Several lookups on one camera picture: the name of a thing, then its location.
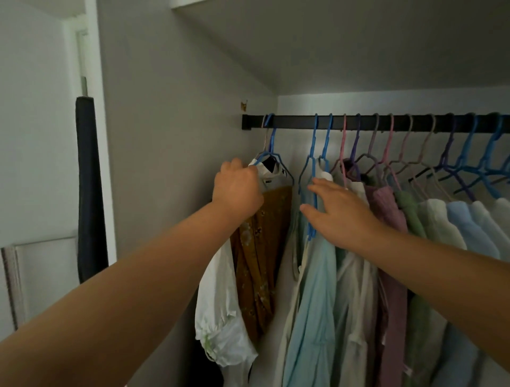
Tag person's left hand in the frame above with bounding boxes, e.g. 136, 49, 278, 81
211, 158, 265, 224

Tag person's right hand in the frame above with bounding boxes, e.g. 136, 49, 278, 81
299, 177, 383, 256

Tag mustard floral garment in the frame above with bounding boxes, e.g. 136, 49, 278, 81
230, 185, 294, 343

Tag green shorts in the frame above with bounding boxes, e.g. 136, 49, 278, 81
394, 189, 433, 387

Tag white floral blouse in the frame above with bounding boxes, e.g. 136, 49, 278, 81
350, 179, 379, 387

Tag mauve pink shorts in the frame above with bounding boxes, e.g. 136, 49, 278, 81
364, 185, 409, 387

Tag mauve grey plastic hanger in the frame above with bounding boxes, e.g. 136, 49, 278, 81
354, 113, 385, 186

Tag white wardrobe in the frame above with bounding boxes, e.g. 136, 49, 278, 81
86, 0, 510, 387

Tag beige plastic hanger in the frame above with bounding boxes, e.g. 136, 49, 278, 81
406, 114, 455, 202
384, 114, 431, 200

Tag white puff-sleeve blouse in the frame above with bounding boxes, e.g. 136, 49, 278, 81
194, 157, 294, 387

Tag person's right forearm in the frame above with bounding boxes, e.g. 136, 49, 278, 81
352, 227, 510, 372

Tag person's left forearm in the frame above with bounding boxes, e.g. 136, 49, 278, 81
0, 201, 244, 387

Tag grey framed panel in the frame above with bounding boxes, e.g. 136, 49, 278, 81
1, 235, 79, 332

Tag black clothes rail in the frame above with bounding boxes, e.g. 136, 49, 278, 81
242, 114, 510, 134

